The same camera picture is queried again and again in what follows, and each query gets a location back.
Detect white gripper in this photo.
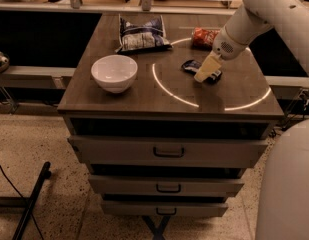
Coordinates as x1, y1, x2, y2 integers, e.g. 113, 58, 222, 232
194, 27, 247, 83

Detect dark blue rxbar wrapper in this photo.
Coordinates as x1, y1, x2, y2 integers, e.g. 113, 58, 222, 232
181, 60, 222, 84

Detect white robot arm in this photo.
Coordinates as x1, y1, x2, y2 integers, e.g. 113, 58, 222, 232
195, 0, 309, 240

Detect white ceramic bowl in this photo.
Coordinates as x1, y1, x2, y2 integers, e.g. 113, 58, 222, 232
91, 55, 138, 93

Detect red soda can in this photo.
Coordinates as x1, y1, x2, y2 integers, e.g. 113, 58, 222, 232
192, 27, 219, 49

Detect blue white chip bag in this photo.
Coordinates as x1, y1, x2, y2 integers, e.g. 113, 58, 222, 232
116, 16, 172, 54

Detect grey drawer cabinet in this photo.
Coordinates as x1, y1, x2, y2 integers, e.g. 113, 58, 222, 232
58, 13, 283, 240

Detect top grey drawer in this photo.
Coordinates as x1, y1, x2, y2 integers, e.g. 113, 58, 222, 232
68, 136, 267, 168

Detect grey drawer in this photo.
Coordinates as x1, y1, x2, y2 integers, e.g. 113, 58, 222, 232
101, 201, 228, 217
68, 136, 267, 168
89, 175, 244, 197

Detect middle grey drawer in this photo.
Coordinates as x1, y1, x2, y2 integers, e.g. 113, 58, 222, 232
89, 175, 244, 197

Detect bottom grey drawer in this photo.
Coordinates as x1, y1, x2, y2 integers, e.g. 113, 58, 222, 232
101, 201, 228, 217

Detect plate with items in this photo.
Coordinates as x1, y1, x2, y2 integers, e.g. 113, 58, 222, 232
0, 51, 10, 73

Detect black stand leg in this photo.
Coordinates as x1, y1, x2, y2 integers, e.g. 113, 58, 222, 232
0, 162, 52, 240

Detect black floor cable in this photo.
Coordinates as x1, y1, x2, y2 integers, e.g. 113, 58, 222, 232
0, 154, 45, 240

